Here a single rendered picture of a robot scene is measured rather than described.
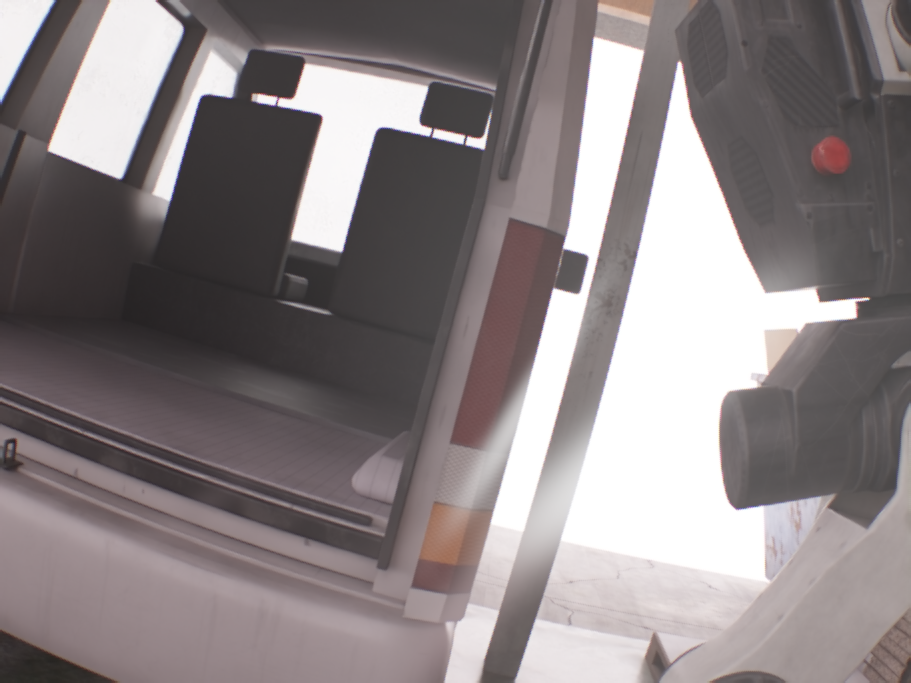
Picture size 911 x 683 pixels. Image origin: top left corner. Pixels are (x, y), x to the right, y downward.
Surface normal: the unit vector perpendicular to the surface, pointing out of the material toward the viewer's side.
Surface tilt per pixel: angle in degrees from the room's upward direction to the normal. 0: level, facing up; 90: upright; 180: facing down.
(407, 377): 90
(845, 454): 112
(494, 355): 85
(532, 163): 75
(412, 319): 93
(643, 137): 90
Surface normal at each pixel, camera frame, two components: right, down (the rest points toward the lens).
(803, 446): 0.00, 0.39
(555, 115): 0.33, -0.18
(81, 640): -0.04, 0.10
